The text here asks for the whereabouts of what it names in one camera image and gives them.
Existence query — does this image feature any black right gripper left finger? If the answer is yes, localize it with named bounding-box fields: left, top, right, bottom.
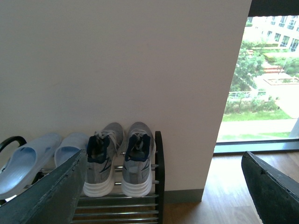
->
left=0, top=150, right=87, bottom=224

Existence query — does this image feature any grey knit sneaker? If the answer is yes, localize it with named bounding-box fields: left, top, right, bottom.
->
left=121, top=122, right=154, bottom=197
left=83, top=122, right=124, bottom=197

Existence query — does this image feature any light blue slipper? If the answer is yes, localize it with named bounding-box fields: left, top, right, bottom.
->
left=0, top=133, right=62, bottom=200
left=54, top=133, right=89, bottom=168

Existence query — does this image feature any black metal shoe rack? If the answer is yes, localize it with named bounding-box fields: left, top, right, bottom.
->
left=0, top=131, right=165, bottom=224

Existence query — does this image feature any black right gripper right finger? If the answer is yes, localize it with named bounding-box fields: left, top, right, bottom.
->
left=241, top=151, right=299, bottom=224

